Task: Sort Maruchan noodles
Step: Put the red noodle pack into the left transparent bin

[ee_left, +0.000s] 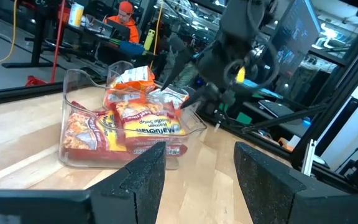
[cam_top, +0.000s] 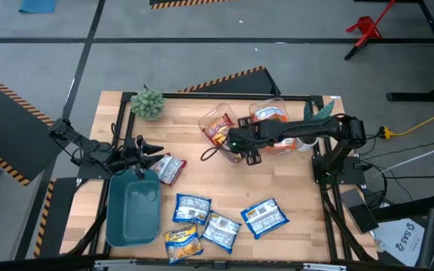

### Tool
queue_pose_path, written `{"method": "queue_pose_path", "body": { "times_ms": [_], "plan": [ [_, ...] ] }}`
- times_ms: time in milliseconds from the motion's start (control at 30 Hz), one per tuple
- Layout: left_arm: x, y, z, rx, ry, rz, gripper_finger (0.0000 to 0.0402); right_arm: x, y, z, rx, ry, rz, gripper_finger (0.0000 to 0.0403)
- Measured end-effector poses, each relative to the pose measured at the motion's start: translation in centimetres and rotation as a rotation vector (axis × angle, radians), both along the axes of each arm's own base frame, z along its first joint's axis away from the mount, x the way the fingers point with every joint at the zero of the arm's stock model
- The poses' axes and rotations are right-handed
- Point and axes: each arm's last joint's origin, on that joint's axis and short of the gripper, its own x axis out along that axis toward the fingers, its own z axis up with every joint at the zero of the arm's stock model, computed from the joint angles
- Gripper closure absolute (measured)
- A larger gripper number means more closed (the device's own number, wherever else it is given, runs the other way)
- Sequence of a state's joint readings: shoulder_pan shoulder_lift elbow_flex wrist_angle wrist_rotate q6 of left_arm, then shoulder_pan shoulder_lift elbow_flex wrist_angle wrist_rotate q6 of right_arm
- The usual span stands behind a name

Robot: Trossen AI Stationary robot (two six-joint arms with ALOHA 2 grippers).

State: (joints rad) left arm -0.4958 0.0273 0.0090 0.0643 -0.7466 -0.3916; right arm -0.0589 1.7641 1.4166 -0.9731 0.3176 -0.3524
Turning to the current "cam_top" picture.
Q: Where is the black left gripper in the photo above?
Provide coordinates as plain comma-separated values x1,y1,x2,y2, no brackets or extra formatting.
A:
118,135,165,170

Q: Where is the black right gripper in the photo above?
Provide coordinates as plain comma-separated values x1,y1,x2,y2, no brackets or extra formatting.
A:
227,116,269,166

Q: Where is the red Maruchan ramen packet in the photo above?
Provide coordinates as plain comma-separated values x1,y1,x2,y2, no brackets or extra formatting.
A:
152,153,188,186
204,114,237,147

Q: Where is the orange Maruchan ramen packet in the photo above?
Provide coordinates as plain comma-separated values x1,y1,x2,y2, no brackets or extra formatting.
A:
265,137,299,155
253,105,289,123

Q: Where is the teal plastic bin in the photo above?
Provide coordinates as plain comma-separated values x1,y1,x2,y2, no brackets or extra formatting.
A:
105,168,162,248

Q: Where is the blue Maruchan ramen packet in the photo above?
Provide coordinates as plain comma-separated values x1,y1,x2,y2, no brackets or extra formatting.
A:
172,193,212,226
200,211,243,254
240,198,290,240
164,224,203,266

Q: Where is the clear plastic bin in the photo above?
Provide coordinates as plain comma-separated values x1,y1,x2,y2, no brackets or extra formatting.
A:
197,103,250,166
249,97,304,156

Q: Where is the round green succulent plant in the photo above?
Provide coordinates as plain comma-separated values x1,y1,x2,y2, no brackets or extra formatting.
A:
130,85,167,121

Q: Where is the black hazard-striped panel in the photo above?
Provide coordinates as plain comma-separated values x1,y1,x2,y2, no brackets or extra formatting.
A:
179,66,281,97
34,176,78,260
0,66,66,186
149,0,233,10

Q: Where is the snake plant in white pot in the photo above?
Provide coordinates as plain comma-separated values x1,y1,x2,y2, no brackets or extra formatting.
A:
298,99,337,153

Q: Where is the black flat device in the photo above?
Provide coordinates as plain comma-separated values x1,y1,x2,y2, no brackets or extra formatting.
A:
340,187,380,234

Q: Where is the red stand with pole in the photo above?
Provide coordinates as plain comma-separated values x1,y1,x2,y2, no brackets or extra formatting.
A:
344,0,397,61

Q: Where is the white printed paper sheet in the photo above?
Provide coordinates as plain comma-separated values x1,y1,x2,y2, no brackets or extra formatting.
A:
373,218,426,267

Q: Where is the blue mat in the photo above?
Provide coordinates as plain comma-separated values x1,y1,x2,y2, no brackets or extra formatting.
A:
18,0,58,14

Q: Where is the black aluminium rig frame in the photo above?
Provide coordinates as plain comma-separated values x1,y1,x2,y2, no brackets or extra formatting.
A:
66,91,378,264

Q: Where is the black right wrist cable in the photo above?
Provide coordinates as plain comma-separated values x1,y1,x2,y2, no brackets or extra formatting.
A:
200,145,233,163

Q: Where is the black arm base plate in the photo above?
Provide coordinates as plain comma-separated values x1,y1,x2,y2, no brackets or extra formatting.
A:
312,154,367,185
76,150,127,181

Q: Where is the silver metal bracket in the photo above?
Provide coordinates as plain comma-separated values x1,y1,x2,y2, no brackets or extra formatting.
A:
94,258,139,270
302,262,348,271

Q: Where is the yellow extension cable with plug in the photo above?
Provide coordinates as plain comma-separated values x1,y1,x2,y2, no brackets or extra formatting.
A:
378,104,434,139

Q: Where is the black power cable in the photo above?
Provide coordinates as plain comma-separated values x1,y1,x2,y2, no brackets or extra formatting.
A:
384,173,434,180
352,137,434,160

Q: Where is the white cable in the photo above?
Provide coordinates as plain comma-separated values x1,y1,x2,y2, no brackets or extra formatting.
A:
374,139,434,178

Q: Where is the black desk leg frame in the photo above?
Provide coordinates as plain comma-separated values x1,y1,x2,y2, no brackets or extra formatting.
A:
386,0,434,102

